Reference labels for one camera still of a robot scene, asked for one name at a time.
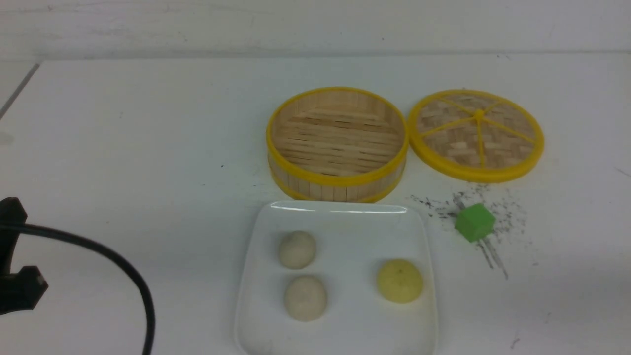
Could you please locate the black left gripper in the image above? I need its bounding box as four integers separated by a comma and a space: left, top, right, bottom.
0, 197, 49, 315

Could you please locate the black left camera cable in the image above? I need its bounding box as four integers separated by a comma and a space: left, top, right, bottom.
0, 223, 156, 355

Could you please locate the yellow-rimmed bamboo steamer basket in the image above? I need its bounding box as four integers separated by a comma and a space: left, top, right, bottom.
266, 87, 409, 204

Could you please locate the white square plate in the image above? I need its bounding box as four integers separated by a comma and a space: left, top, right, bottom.
234, 201, 439, 355

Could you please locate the white steamed bun front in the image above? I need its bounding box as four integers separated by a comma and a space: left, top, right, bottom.
283, 276, 328, 322

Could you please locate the white steamed bun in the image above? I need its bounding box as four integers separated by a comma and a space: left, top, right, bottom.
283, 276, 328, 322
278, 231, 317, 270

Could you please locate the green cube block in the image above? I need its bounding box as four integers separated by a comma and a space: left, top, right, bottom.
455, 204, 496, 243

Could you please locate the yellow steamed bun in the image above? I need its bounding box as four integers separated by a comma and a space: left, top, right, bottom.
376, 259, 424, 304

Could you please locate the yellow-rimmed bamboo steamer lid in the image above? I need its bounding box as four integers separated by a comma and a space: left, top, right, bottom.
407, 89, 545, 184

